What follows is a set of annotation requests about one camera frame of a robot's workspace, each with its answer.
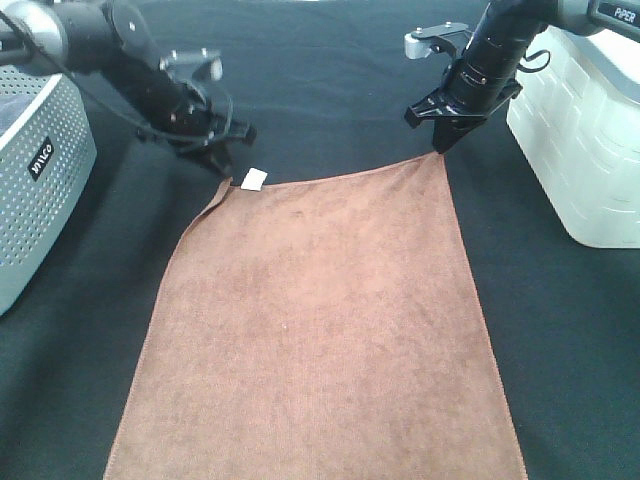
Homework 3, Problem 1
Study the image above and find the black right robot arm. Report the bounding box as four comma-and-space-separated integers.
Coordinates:
404, 1, 639, 153

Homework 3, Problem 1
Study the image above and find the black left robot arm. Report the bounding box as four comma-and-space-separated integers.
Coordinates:
1, 1, 256, 178

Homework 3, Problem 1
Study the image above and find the dark cloth in basket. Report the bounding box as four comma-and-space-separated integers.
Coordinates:
0, 95, 37, 139

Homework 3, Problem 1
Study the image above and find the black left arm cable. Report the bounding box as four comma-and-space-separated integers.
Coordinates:
0, 9, 235, 154

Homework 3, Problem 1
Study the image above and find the black table cloth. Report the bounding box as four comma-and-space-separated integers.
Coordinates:
1, 1, 639, 479

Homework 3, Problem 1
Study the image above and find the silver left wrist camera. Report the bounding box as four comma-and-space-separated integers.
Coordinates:
159, 48, 223, 82

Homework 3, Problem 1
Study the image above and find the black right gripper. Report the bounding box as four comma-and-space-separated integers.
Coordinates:
404, 82, 523, 153

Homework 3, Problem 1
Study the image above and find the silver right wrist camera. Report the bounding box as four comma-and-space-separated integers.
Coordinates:
404, 21, 472, 60

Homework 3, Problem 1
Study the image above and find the white plastic storage bin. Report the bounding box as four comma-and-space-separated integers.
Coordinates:
506, 27, 639, 249

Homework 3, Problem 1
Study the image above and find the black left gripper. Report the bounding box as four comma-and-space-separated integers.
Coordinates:
137, 89, 257, 176

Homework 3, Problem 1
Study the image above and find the grey perforated laundry basket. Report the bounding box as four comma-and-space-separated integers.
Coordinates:
1, 65, 97, 312

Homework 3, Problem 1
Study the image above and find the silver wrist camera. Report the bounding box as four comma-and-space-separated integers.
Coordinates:
159, 48, 223, 82
404, 21, 472, 60

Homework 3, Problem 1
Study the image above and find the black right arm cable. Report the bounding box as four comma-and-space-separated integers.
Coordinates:
517, 27, 551, 74

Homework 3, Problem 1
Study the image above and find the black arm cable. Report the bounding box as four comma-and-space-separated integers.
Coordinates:
0, 9, 235, 154
517, 27, 551, 74

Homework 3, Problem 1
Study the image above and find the brown microfibre towel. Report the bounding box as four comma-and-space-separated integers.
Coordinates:
105, 153, 527, 479

